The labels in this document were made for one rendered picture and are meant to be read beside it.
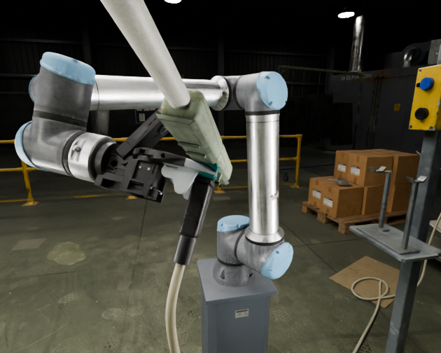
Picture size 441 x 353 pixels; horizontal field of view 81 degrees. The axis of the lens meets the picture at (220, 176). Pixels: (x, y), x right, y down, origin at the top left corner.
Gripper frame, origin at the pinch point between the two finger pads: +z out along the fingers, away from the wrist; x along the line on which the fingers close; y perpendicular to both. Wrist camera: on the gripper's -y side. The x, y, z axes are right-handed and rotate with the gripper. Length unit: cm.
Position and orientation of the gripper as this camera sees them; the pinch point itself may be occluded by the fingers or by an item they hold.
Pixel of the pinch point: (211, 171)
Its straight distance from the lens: 45.8
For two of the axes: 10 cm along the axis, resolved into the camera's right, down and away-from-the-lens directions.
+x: -1.2, -2.7, -9.6
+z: 9.6, 2.1, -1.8
